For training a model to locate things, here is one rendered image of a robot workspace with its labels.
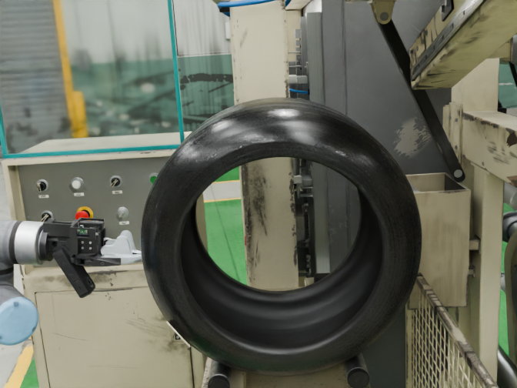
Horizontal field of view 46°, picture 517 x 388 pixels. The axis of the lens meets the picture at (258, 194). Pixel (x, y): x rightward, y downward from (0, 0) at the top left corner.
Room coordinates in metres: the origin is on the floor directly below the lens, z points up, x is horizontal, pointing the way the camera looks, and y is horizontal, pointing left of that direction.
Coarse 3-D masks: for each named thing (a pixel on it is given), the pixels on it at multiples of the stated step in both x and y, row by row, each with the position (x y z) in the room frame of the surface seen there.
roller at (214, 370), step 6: (216, 366) 1.13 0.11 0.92; (222, 366) 1.13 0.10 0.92; (210, 372) 1.12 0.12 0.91; (216, 372) 1.11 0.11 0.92; (222, 372) 1.11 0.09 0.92; (228, 372) 1.12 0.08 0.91; (210, 378) 1.10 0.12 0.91; (216, 378) 1.09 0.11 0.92; (222, 378) 1.09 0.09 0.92; (228, 378) 1.10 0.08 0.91; (210, 384) 1.09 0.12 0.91; (216, 384) 1.09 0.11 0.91; (222, 384) 1.09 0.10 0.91; (228, 384) 1.09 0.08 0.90
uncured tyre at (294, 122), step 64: (256, 128) 1.09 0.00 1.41; (320, 128) 1.09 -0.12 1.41; (192, 192) 1.08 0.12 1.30; (384, 192) 1.08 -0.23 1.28; (192, 256) 1.35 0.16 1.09; (384, 256) 1.08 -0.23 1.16; (192, 320) 1.08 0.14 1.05; (256, 320) 1.32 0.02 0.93; (320, 320) 1.30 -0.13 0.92; (384, 320) 1.08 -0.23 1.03
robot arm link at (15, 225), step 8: (0, 224) 1.19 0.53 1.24; (8, 224) 1.19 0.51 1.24; (16, 224) 1.19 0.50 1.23; (0, 232) 1.17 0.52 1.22; (8, 232) 1.17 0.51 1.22; (0, 240) 1.17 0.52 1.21; (8, 240) 1.17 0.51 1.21; (0, 248) 1.16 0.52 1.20; (8, 248) 1.16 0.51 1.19; (0, 256) 1.17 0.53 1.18; (8, 256) 1.16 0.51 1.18; (0, 264) 1.17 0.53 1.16; (8, 264) 1.19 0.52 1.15
